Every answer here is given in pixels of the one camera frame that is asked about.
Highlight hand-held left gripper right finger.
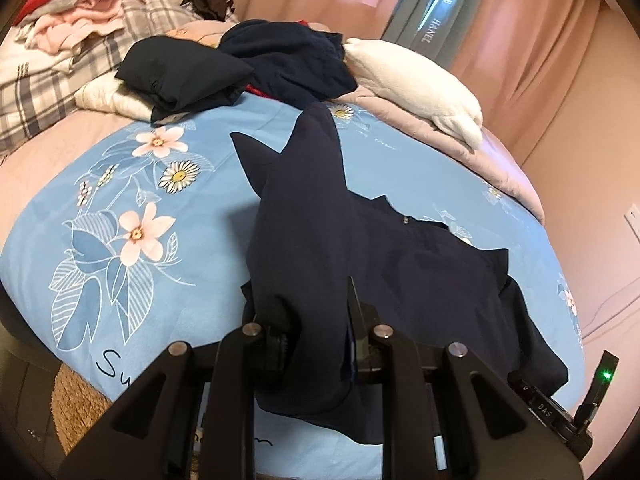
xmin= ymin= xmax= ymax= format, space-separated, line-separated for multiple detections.
xmin=346 ymin=275 xmax=586 ymax=480

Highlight crumpled navy garment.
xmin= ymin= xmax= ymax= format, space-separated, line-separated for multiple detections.
xmin=217 ymin=19 xmax=358 ymax=111

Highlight white quilted cloth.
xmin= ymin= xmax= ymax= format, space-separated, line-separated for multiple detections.
xmin=74 ymin=77 xmax=156 ymax=121

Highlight brown woven rug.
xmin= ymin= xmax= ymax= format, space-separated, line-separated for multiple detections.
xmin=50 ymin=365 xmax=131 ymax=456

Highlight blue floral bedsheet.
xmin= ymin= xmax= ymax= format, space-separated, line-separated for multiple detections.
xmin=0 ymin=95 xmax=586 ymax=480

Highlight folded dark garment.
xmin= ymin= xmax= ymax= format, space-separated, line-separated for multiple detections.
xmin=114 ymin=35 xmax=256 ymax=123

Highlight black garment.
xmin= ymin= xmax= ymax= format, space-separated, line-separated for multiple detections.
xmin=181 ymin=0 xmax=238 ymax=23

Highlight grey plaid blanket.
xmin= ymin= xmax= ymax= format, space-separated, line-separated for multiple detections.
xmin=0 ymin=0 xmax=241 ymax=156

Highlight navy zip jacket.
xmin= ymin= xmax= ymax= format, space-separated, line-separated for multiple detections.
xmin=230 ymin=102 xmax=576 ymax=446

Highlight pink clothes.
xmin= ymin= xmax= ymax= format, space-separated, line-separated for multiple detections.
xmin=15 ymin=0 xmax=126 ymax=56

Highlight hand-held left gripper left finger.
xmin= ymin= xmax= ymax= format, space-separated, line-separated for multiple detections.
xmin=57 ymin=324 xmax=291 ymax=480

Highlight pink bedsheet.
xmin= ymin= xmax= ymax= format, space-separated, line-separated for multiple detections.
xmin=0 ymin=110 xmax=131 ymax=241

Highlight pink quilt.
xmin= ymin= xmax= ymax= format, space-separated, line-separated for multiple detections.
xmin=305 ymin=80 xmax=546 ymax=223

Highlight peach cloth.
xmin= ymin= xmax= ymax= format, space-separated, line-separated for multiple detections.
xmin=165 ymin=20 xmax=231 ymax=48

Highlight grey printed curtain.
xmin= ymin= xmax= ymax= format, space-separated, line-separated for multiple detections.
xmin=382 ymin=0 xmax=486 ymax=71

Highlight white plush pillow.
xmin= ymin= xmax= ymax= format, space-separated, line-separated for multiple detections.
xmin=342 ymin=37 xmax=485 ymax=147

